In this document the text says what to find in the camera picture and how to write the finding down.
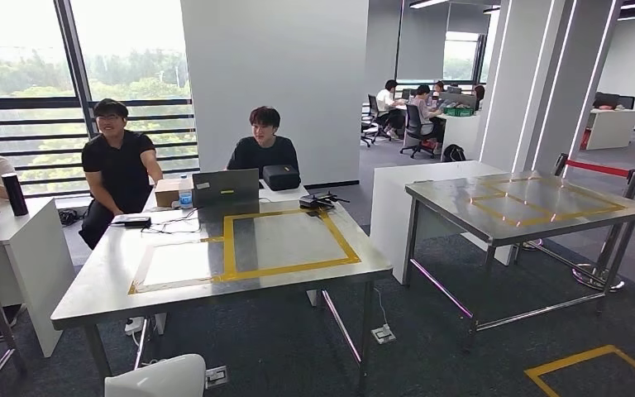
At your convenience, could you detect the white curved panel orange lettering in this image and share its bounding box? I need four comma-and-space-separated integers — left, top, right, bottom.
103, 353, 208, 397

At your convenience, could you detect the steel workbench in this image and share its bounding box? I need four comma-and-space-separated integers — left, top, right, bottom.
50, 205, 394, 395
403, 170, 635, 352

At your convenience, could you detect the black antenna device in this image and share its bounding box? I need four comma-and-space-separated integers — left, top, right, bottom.
298, 191, 351, 216

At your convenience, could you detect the white desk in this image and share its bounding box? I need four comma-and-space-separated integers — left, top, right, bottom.
585, 108, 635, 151
141, 183, 310, 212
438, 112, 483, 160
0, 197, 76, 358

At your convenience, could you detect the black hard case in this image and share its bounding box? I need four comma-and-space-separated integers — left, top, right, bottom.
262, 164, 302, 192

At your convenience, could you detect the white block table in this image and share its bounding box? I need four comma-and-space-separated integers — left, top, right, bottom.
369, 160, 516, 285

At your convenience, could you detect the grey laptop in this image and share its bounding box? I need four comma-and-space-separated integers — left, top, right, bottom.
191, 168, 261, 209

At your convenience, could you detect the black office chair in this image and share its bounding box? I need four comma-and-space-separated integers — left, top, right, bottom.
402, 103, 439, 160
360, 93, 381, 148

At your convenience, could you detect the yellow tape rectangle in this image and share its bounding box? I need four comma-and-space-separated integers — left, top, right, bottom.
128, 208, 362, 296

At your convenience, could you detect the clear water bottle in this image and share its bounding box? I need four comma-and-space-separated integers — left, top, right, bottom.
178, 175, 194, 210

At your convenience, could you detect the white floor socket box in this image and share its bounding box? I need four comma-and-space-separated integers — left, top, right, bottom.
370, 324, 397, 345
205, 366, 230, 390

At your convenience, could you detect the cardboard box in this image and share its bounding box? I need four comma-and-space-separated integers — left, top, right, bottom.
154, 178, 183, 208

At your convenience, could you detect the black flat device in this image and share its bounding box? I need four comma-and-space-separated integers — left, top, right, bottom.
110, 214, 153, 230

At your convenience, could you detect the red barrier belt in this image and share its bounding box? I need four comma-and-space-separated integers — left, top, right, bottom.
565, 159, 631, 179

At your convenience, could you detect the chrome stanchion base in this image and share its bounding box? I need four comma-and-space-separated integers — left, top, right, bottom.
571, 262, 625, 293

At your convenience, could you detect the black thermos bottle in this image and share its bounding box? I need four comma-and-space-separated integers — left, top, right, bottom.
0, 172, 29, 218

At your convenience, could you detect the black cable bundle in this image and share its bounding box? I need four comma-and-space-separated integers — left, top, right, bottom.
141, 208, 203, 234

